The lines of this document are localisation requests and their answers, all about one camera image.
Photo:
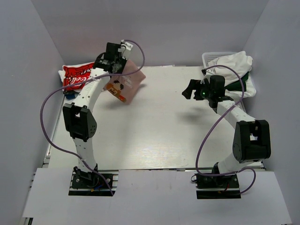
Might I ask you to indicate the folded blue t shirt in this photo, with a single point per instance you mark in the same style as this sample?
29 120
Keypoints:
69 95

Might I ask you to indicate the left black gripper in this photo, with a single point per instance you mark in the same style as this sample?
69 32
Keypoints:
123 60

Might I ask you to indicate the pink t shirt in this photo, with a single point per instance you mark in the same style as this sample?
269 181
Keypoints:
125 87

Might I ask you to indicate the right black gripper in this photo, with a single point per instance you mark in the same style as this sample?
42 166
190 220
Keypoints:
195 85

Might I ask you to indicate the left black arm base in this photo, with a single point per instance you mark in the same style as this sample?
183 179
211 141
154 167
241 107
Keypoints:
91 184

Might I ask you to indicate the folded red coca-cola t shirt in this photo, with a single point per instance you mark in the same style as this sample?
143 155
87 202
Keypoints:
75 74

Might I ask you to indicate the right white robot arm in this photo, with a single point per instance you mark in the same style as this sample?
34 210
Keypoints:
251 142

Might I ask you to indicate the white plastic basket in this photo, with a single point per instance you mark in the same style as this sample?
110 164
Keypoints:
209 56

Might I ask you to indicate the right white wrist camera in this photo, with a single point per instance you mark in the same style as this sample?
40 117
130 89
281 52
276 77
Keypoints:
206 75

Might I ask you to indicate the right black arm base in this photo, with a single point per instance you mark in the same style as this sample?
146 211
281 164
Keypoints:
220 187

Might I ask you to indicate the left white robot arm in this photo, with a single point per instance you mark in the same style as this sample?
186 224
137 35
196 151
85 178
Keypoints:
78 118

